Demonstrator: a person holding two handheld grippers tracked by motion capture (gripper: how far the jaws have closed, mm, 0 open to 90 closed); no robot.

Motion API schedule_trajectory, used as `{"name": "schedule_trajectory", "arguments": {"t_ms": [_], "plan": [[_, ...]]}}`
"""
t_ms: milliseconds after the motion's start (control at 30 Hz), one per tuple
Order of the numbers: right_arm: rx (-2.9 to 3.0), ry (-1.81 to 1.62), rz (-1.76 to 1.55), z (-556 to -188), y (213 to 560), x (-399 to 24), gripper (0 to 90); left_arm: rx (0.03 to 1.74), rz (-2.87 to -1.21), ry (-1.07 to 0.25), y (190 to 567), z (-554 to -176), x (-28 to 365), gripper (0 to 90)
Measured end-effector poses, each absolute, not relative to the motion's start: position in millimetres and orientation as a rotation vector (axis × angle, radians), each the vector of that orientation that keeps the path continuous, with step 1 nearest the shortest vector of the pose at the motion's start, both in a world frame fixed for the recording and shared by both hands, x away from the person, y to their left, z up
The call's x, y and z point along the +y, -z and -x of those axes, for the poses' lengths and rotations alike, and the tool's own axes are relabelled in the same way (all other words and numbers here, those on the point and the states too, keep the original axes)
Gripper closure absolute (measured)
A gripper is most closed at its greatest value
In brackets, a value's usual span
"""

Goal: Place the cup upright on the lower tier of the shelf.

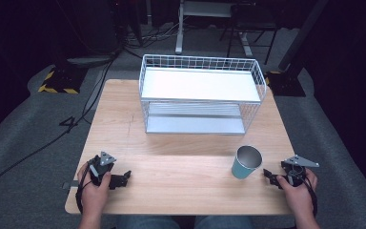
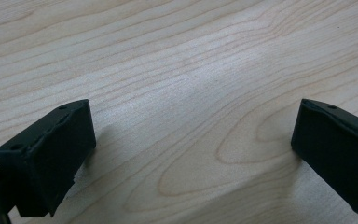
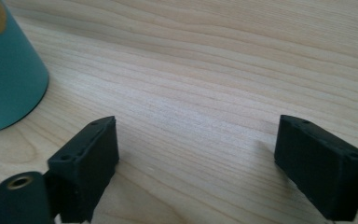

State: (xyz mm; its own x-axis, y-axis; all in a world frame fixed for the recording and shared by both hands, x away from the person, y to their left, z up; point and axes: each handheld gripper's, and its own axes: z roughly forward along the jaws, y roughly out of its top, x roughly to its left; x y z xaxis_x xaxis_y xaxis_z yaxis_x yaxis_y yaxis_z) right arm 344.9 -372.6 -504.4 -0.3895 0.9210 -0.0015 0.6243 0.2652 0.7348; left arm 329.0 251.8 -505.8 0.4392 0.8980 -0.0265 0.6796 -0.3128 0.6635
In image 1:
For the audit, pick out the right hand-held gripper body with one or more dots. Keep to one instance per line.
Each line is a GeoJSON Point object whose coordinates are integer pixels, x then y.
{"type": "Point", "coordinates": [294, 171]}

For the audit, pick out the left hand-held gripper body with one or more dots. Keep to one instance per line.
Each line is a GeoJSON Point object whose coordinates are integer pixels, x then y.
{"type": "Point", "coordinates": [99, 168]}

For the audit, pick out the teal cup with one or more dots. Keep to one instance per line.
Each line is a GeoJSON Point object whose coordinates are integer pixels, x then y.
{"type": "Point", "coordinates": [246, 167]}

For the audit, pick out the person's right hand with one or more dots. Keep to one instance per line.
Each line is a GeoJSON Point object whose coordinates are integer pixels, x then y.
{"type": "Point", "coordinates": [298, 198]}

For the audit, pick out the person's left hand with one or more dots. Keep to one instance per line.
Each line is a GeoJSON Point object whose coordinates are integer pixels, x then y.
{"type": "Point", "coordinates": [93, 197]}

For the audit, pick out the person's left leg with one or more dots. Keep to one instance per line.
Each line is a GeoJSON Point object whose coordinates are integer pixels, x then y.
{"type": "Point", "coordinates": [149, 223]}

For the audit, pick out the person's leg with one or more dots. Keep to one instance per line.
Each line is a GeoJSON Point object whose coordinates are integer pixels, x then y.
{"type": "Point", "coordinates": [149, 223]}
{"type": "Point", "coordinates": [224, 223]}

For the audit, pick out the person's right leg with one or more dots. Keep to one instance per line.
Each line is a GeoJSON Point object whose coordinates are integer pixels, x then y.
{"type": "Point", "coordinates": [224, 223]}

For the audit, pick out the black yellow striped stand base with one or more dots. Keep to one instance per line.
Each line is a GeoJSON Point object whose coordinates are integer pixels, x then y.
{"type": "Point", "coordinates": [62, 81]}
{"type": "Point", "coordinates": [287, 84]}

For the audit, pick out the black slanted stand pole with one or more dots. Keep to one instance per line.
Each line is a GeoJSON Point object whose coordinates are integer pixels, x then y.
{"type": "Point", "coordinates": [301, 35]}

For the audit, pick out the black chair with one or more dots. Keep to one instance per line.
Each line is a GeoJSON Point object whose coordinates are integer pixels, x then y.
{"type": "Point", "coordinates": [251, 22]}

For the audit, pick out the white desk frame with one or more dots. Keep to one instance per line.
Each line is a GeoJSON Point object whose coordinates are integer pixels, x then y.
{"type": "Point", "coordinates": [203, 9]}

